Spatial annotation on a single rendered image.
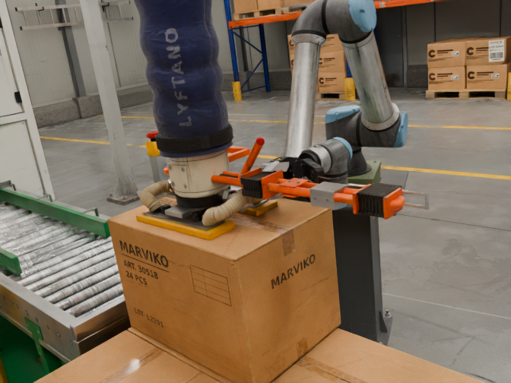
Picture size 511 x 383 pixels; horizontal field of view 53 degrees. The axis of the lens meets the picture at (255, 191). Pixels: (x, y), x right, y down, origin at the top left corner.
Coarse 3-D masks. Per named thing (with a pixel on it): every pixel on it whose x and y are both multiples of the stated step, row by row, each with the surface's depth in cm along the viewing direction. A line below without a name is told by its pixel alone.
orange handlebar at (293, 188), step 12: (228, 156) 168; (240, 156) 172; (216, 180) 147; (228, 180) 143; (288, 180) 132; (300, 180) 132; (288, 192) 130; (300, 192) 127; (348, 192) 122; (396, 204) 111
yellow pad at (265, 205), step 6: (246, 204) 156; (252, 204) 155; (258, 204) 155; (264, 204) 155; (270, 204) 155; (276, 204) 157; (246, 210) 154; (252, 210) 152; (258, 210) 152; (264, 210) 153
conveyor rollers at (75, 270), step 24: (0, 216) 320; (24, 216) 314; (0, 240) 278; (24, 240) 277; (48, 240) 269; (72, 240) 268; (96, 240) 260; (24, 264) 243; (48, 264) 241; (72, 264) 240; (96, 264) 232; (48, 288) 215; (72, 288) 213; (96, 288) 211; (120, 288) 208; (72, 312) 194
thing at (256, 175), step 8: (264, 168) 143; (240, 176) 138; (248, 176) 140; (256, 176) 139; (264, 176) 138; (272, 176) 135; (280, 176) 138; (248, 184) 136; (256, 184) 134; (264, 184) 133; (248, 192) 137; (256, 192) 135; (264, 192) 134; (272, 192) 136
